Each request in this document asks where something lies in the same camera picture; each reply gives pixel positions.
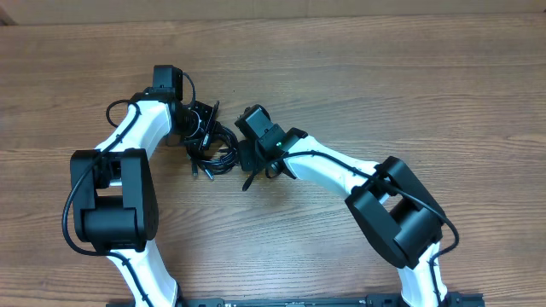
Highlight black USB cable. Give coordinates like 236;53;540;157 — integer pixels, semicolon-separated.
185;101;242;181

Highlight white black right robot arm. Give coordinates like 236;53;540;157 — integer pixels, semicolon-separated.
235;105;457;306

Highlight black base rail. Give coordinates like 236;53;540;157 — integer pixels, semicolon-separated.
106;292;485;307

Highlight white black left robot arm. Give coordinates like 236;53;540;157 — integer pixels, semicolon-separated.
61;65;218;306

